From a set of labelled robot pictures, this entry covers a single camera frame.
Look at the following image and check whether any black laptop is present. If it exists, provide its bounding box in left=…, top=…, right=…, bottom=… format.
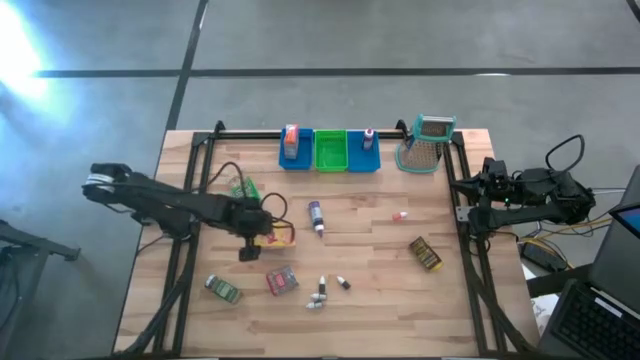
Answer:
left=537, top=277, right=640, bottom=360

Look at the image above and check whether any purple-capped gel bottle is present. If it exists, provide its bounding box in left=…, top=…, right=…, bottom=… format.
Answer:
left=307, top=200, right=326, bottom=239

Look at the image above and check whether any blue plastic basket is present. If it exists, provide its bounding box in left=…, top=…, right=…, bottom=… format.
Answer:
left=277, top=127, right=315, bottom=172
left=346, top=130, right=382, bottom=174

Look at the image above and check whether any yellow food box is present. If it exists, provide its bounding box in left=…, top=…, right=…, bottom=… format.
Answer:
left=253, top=222, right=297, bottom=250

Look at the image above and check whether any green-lidded spice jar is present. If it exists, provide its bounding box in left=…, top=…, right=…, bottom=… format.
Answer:
left=203, top=273, right=245, bottom=306

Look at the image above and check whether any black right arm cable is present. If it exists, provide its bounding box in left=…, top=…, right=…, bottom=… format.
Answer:
left=543, top=133, right=587, bottom=175

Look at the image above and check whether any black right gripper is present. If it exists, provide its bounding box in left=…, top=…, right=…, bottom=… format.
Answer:
left=450, top=158, right=514, bottom=204

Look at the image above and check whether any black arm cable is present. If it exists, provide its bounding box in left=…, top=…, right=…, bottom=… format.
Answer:
left=543, top=133, right=587, bottom=175
left=205, top=160, right=297, bottom=246

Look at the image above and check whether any teal-handled box grater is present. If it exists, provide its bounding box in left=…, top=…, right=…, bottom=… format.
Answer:
left=394, top=113, right=459, bottom=176

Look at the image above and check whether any black aluminium table frame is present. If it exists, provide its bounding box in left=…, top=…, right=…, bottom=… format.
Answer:
left=113, top=119, right=544, bottom=360

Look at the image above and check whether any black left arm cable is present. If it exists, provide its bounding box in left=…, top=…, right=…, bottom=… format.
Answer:
left=205, top=160, right=297, bottom=246

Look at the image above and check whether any grey laptop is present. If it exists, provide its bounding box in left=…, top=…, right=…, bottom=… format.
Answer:
left=587, top=164, right=640, bottom=301

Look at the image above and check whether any yellow floor cable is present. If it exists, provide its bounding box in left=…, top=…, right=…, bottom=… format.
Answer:
left=517, top=217, right=615, bottom=251

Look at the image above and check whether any red patterned box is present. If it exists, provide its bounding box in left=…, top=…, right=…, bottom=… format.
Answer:
left=265, top=264, right=301, bottom=297

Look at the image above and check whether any bright green food packet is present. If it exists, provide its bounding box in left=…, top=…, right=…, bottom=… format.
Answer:
left=228, top=174, right=262, bottom=201

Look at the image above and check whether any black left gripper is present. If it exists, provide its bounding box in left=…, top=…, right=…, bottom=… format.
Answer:
left=230, top=199, right=275, bottom=263

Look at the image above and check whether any green plastic basket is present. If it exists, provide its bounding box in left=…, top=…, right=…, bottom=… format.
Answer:
left=313, top=129, right=350, bottom=174

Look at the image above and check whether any black power brick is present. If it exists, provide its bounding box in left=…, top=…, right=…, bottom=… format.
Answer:
left=519, top=240, right=570, bottom=274

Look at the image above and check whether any white paper sheet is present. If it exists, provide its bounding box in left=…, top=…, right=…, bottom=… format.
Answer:
left=522, top=262, right=561, bottom=336

